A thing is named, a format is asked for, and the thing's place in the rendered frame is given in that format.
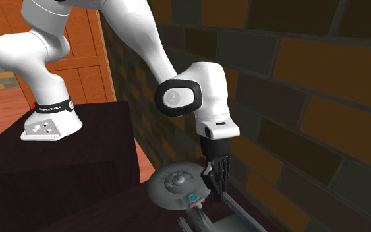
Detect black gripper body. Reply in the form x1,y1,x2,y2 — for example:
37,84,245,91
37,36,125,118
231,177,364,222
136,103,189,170
199,134,231,161

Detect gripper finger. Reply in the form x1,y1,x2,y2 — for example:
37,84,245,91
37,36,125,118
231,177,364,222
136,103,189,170
219,155,233,194
200,159,224,203

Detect grey spaceship toy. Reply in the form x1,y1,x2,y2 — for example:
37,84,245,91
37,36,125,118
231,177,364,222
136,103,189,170
146,161,270,232

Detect dark wooden table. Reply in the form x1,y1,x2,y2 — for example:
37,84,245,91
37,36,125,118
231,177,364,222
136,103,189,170
32,156,284,232

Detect dark robot stand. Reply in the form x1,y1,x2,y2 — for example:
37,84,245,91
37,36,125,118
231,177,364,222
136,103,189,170
0,100,140,232

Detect orange wooden door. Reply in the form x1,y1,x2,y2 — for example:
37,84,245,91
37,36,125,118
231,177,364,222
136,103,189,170
0,0,117,107

